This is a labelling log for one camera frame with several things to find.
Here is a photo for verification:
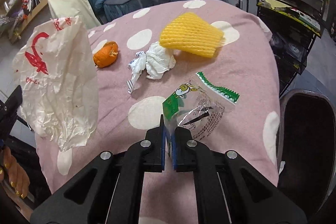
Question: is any crumpled white tissue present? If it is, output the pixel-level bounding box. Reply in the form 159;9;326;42
145;41;177;80

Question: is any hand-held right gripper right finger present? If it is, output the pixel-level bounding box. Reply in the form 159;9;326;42
172;126;307;224

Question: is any clear green printed wrapper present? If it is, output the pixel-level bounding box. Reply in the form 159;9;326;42
162;71;240;159

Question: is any white red printed paper bag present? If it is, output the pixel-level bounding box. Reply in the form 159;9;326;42
12;15;100;152

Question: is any person's left hand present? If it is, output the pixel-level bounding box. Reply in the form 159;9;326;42
0;147;30;199

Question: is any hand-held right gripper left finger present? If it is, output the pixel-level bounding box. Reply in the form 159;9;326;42
30;114;166;224

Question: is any yellow foam fruit net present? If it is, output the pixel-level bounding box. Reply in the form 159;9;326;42
160;12;226;59

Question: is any black trash bin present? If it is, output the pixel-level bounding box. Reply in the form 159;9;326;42
278;89;336;224

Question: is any cream cloth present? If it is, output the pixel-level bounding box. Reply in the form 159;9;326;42
48;0;101;30

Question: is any yellow paper pad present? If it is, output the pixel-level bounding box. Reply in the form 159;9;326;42
259;0;289;10

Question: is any orange peel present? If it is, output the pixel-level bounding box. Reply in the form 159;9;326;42
93;41;119;68

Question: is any blue white striped wrapper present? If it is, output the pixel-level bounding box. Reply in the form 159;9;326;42
127;51;147;94

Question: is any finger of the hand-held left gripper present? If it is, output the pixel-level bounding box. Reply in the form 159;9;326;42
0;85;34;141

